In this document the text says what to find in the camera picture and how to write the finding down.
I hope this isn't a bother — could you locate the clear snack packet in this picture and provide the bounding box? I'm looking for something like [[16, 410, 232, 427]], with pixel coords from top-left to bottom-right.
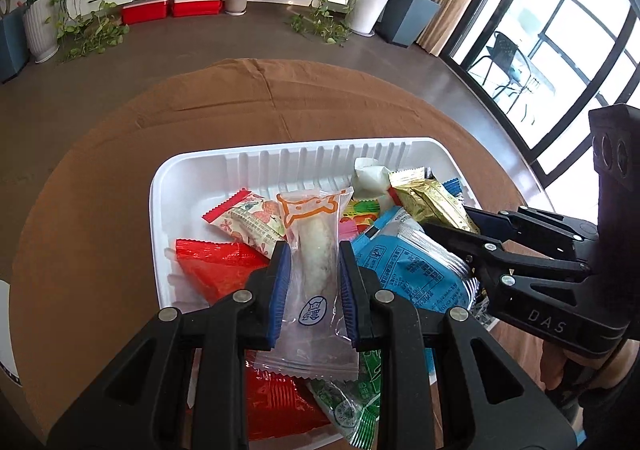
[[247, 186, 361, 383]]

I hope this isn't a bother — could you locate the black balcony chair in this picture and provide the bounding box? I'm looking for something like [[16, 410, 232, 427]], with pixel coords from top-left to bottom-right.
[[470, 30, 533, 101]]

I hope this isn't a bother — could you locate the white ribbed plant pot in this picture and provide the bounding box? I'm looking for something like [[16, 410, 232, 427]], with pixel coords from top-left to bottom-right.
[[22, 3, 61, 64]]

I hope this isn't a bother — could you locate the dark red snack packet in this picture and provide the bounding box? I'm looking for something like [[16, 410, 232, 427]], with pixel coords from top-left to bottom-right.
[[246, 367, 333, 442]]

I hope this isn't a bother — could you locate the dark blue square planter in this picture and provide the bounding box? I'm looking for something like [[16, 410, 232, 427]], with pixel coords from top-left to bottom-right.
[[375, 0, 443, 48], [0, 10, 30, 84]]

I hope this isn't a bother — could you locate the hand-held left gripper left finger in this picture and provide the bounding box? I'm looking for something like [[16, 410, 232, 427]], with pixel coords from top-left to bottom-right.
[[46, 241, 293, 450]]

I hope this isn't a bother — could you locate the black snack packet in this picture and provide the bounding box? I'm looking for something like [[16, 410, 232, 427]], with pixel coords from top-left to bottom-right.
[[467, 280, 496, 326]]

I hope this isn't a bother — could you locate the person's right forearm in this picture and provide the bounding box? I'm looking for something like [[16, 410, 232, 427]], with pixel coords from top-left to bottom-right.
[[565, 380, 640, 450]]

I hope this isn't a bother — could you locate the white plastic tray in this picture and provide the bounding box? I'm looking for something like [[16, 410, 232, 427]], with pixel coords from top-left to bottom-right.
[[149, 137, 556, 448]]

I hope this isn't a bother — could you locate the gold snack packet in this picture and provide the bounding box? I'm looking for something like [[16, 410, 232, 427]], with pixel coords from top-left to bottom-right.
[[389, 166, 481, 233]]

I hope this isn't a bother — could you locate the person's right hand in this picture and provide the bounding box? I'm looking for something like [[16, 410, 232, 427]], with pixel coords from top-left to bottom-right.
[[541, 344, 569, 387]]

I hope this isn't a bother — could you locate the glass balcony table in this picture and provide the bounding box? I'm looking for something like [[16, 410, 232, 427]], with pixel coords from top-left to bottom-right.
[[515, 58, 558, 126]]

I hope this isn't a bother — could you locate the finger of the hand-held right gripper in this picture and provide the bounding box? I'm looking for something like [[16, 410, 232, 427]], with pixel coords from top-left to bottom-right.
[[422, 223, 593, 316], [462, 204, 598, 256]]

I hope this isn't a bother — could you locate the white red-edged snack packet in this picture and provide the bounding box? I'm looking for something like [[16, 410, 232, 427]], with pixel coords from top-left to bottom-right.
[[201, 189, 288, 258]]

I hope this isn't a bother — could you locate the red storage box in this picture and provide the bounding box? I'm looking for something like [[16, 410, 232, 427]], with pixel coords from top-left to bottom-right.
[[172, 0, 223, 17], [121, 2, 168, 25]]

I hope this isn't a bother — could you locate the light blue snack packet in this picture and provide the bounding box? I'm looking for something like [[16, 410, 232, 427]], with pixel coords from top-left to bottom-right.
[[350, 206, 481, 313]]

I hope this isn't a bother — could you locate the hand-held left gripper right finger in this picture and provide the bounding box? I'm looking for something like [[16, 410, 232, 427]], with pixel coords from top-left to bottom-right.
[[337, 240, 576, 450]]

